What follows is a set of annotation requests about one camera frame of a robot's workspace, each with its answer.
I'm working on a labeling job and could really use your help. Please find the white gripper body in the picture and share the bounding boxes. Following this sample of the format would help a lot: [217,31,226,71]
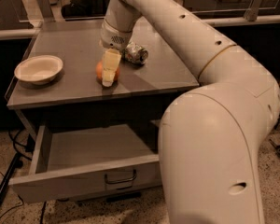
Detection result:
[100,21,133,50]

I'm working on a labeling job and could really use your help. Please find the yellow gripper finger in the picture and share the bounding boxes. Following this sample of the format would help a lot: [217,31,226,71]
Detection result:
[102,49,121,87]

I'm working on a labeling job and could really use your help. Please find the orange fruit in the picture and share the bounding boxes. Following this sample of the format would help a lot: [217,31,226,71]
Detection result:
[95,61,120,81]

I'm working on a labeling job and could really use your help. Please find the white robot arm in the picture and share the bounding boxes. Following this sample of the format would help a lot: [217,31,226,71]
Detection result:
[101,0,280,224]

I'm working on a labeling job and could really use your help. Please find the open grey top drawer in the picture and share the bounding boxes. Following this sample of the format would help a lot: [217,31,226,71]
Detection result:
[9,120,161,203]

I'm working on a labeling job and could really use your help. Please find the crushed soda can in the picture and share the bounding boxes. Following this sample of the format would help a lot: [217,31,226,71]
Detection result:
[122,42,148,65]

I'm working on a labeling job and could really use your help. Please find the white bowl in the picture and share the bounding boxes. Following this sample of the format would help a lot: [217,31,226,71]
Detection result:
[14,55,63,85]

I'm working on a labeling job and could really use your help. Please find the grey metal cabinet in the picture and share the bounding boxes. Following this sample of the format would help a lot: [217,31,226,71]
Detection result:
[5,15,202,142]

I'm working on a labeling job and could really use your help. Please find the black drawer handle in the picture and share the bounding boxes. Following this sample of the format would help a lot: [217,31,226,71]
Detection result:
[105,169,137,185]

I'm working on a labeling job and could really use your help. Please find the white horizontal rail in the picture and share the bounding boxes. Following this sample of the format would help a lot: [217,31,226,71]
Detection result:
[204,14,280,28]

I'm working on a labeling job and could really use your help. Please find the black floor cables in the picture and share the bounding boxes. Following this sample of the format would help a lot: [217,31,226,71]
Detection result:
[0,129,48,224]

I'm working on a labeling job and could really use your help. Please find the grey metal post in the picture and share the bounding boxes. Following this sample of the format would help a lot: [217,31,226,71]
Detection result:
[244,0,262,21]

